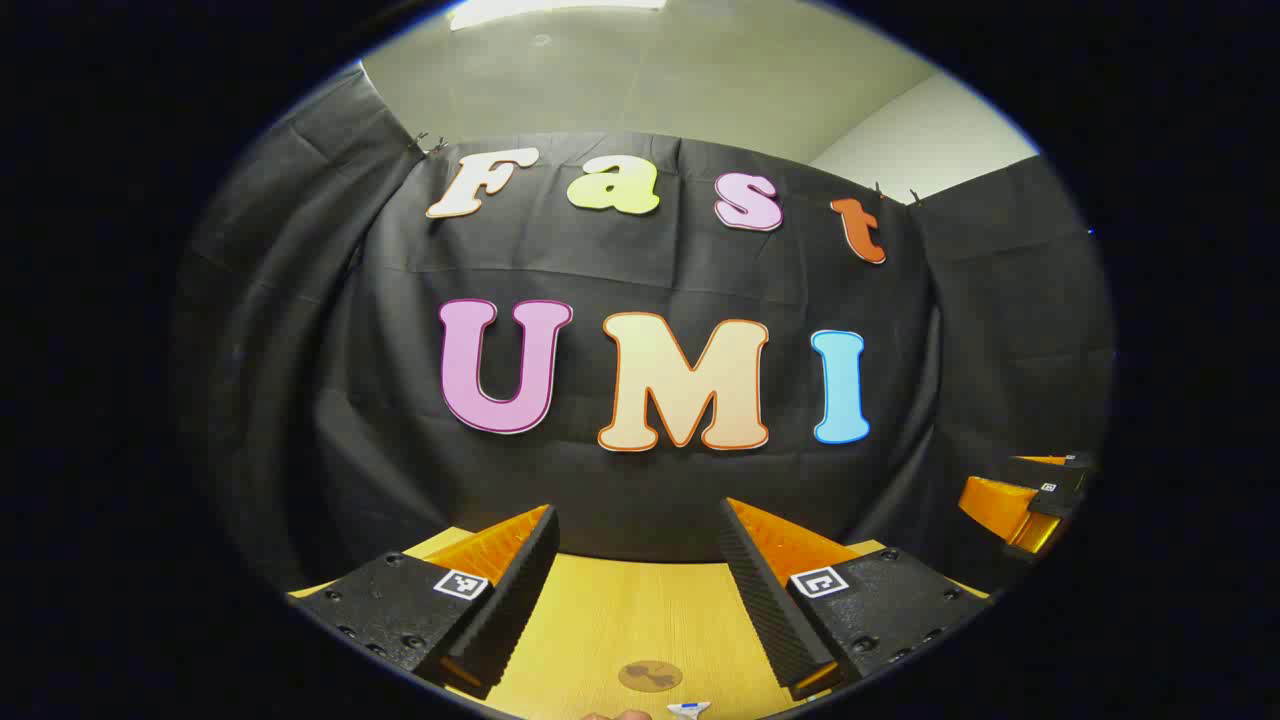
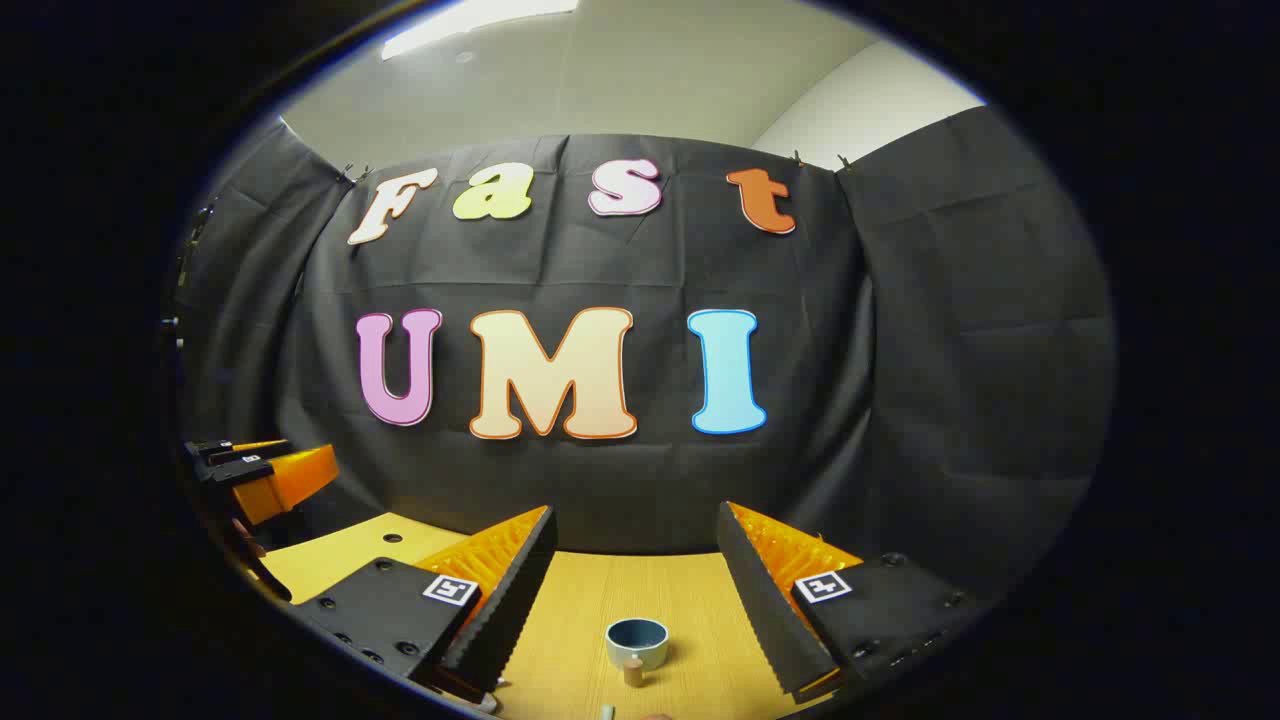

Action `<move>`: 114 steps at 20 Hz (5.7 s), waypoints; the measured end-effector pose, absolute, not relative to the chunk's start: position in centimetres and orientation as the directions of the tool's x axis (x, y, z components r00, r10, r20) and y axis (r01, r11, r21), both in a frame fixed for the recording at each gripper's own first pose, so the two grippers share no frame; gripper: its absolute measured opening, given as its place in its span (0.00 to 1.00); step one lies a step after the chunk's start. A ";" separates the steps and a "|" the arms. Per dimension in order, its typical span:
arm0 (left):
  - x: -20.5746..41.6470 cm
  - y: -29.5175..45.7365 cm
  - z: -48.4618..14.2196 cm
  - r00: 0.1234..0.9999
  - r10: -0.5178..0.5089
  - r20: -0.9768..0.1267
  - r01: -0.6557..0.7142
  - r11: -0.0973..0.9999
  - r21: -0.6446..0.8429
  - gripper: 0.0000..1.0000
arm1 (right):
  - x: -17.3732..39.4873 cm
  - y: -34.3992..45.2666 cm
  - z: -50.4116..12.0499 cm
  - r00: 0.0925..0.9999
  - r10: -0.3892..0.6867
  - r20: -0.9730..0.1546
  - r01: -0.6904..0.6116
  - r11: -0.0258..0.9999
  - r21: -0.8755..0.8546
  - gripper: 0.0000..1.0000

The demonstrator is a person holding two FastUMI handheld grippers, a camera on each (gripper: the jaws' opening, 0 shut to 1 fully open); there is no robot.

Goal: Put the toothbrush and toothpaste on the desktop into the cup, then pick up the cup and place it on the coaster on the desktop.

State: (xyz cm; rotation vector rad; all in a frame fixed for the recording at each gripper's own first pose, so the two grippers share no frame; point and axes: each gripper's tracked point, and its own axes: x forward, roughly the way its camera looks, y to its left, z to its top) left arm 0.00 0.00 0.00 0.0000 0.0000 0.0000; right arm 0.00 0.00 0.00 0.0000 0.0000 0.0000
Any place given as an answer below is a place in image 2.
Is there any wooden desktop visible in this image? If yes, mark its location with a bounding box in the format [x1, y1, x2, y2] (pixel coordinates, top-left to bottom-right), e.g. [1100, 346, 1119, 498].
[262, 512, 836, 720]

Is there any pale blue cup wooden handle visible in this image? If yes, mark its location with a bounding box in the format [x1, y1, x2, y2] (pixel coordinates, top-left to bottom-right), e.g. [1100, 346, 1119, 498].
[605, 617, 670, 689]

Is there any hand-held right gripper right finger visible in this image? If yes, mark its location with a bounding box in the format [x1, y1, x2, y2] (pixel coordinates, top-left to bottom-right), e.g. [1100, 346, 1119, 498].
[716, 501, 989, 703]

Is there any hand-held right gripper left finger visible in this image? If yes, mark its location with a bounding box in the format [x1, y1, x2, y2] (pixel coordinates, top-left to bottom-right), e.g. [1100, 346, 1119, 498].
[290, 505, 559, 696]

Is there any black backdrop cloth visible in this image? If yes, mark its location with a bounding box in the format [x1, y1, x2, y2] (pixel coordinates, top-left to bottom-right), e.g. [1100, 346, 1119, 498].
[178, 105, 1116, 601]

